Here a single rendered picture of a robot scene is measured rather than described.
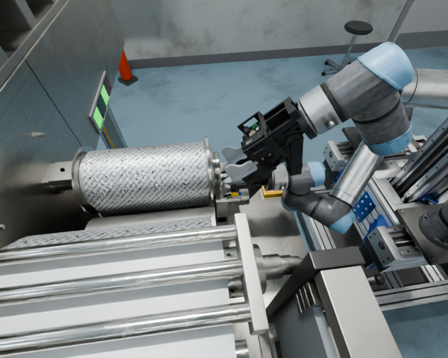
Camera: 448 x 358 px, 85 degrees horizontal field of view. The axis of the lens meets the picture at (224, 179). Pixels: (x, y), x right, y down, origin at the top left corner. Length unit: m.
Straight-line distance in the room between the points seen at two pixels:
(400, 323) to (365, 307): 1.72
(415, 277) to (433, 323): 0.32
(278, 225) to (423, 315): 1.37
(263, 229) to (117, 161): 0.54
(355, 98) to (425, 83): 0.23
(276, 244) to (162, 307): 0.64
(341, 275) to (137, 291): 0.18
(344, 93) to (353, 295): 0.29
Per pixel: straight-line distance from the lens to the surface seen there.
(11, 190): 0.53
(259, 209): 0.90
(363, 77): 0.44
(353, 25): 3.48
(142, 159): 0.50
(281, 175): 0.69
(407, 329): 1.99
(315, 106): 0.43
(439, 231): 1.16
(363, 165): 0.81
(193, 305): 0.24
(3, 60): 0.60
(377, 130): 0.49
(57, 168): 0.60
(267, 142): 0.43
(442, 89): 0.65
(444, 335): 2.11
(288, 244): 0.86
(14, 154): 0.55
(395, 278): 1.80
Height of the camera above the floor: 1.67
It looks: 53 degrees down
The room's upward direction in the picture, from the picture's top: straight up
